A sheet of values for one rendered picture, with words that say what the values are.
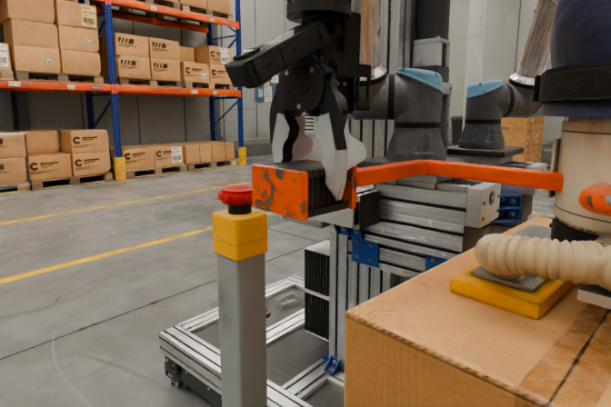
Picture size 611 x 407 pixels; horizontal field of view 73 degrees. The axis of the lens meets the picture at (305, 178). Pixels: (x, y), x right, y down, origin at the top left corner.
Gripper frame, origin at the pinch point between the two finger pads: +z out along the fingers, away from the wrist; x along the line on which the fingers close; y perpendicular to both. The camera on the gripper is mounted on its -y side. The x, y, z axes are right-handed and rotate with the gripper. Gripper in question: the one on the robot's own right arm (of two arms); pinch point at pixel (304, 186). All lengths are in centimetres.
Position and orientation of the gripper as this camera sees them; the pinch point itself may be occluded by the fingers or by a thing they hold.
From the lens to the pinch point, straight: 47.2
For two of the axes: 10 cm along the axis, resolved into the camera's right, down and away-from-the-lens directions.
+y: 7.2, -1.0, 6.8
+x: -6.9, -1.1, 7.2
